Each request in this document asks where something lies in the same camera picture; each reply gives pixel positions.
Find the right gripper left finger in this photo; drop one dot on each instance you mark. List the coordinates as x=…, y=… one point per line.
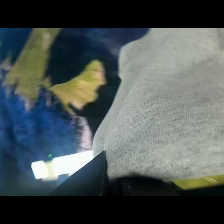
x=88, y=178

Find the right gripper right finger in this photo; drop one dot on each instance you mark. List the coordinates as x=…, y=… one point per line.
x=140, y=187

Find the grey T-shirt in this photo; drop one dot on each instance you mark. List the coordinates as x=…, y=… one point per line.
x=166, y=110

